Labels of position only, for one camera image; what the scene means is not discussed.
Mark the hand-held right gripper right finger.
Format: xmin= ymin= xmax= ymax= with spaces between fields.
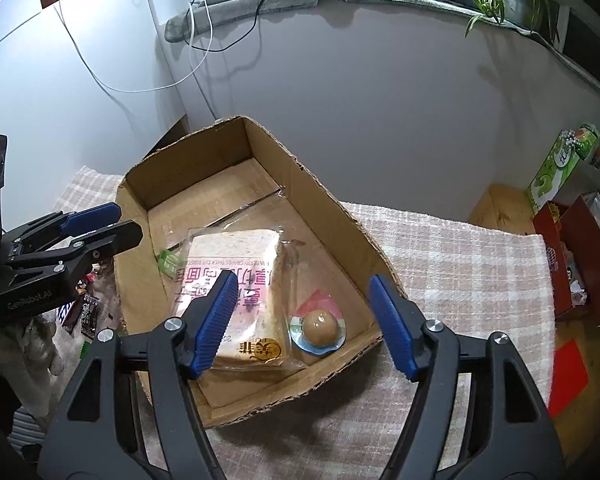
xmin=367 ymin=274 xmax=566 ymax=480

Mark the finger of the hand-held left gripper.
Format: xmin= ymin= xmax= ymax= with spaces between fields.
xmin=2 ymin=202 xmax=123 ymax=256
xmin=7 ymin=220 xmax=143 ymax=271

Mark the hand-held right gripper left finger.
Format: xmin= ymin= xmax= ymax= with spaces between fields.
xmin=40 ymin=272 xmax=241 ymax=480

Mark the brown cardboard box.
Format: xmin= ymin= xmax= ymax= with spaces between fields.
xmin=115 ymin=116 xmax=408 ymax=428

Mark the person's left hand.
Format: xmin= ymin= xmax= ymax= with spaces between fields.
xmin=17 ymin=312 xmax=67 ymax=417

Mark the brown snack bar packet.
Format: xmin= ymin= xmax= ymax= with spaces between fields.
xmin=58 ymin=304 xmax=82 ymax=334

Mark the small green candy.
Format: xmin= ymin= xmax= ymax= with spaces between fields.
xmin=155 ymin=249 xmax=181 ymax=277

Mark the dark dotted snack packet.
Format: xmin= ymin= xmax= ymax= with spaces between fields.
xmin=80 ymin=295 xmax=101 ymax=337

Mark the braised egg packet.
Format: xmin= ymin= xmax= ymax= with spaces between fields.
xmin=287 ymin=287 xmax=348 ymax=358

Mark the sliced bread packet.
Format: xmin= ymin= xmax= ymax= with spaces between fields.
xmin=167 ymin=227 xmax=311 ymax=373

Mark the plaid beige cloth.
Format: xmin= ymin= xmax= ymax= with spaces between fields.
xmin=7 ymin=165 xmax=558 ymax=480

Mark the red paper sheet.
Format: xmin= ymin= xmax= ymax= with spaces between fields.
xmin=549 ymin=339 xmax=589 ymax=418

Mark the red box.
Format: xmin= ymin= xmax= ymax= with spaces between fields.
xmin=532 ymin=195 xmax=600 ymax=328

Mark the green carton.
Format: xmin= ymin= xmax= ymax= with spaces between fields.
xmin=525 ymin=124 xmax=600 ymax=216

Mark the grey towel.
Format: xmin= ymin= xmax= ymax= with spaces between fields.
xmin=164 ymin=0 xmax=481 ymax=46

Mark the grey cardboard box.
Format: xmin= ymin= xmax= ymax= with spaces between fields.
xmin=555 ymin=157 xmax=600 ymax=206

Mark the potted spider plant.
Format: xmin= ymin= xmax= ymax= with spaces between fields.
xmin=452 ymin=0 xmax=571 ymax=48

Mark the white cable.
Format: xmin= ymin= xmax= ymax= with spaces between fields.
xmin=55 ymin=0 xmax=213 ymax=95

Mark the black cable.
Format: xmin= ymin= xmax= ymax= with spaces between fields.
xmin=187 ymin=0 xmax=276 ymax=118

